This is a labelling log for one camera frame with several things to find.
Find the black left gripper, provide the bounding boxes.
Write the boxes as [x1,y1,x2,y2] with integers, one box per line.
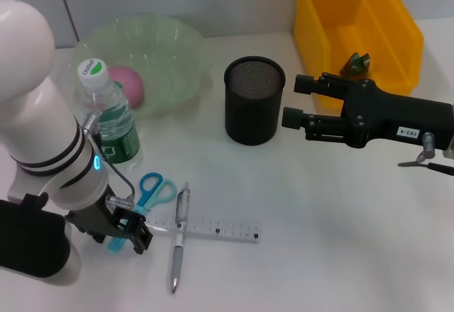
[65,200,155,255]

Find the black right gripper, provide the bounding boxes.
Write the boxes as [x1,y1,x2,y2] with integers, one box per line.
[281,72,454,150]

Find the blue sheathed scissors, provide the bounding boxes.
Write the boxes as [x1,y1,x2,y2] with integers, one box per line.
[107,172,177,255]

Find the green plastic wrapper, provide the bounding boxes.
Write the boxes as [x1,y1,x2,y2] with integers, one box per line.
[339,52,372,76]

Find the clear green-labelled water bottle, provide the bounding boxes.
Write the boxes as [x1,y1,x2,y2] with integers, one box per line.
[77,57,144,172]

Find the pink toy peach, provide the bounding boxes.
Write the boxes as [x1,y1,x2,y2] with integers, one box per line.
[107,65,146,110]

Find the black mesh pen holder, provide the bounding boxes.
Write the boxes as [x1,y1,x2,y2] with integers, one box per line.
[223,55,287,147]

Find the silver ballpoint pen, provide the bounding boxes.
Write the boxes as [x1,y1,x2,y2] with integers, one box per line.
[167,182,192,295]

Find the transparent plastic ruler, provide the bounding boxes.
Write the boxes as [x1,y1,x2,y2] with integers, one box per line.
[144,218,262,245]

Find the translucent green plastic fruit bowl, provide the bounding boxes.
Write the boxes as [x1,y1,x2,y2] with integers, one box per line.
[72,13,214,118]

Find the yellow plastic storage bin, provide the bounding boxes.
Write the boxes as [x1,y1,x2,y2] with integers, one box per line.
[293,0,425,110]

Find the right gripper cable with connector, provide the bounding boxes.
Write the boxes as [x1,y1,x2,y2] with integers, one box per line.
[397,131,454,177]

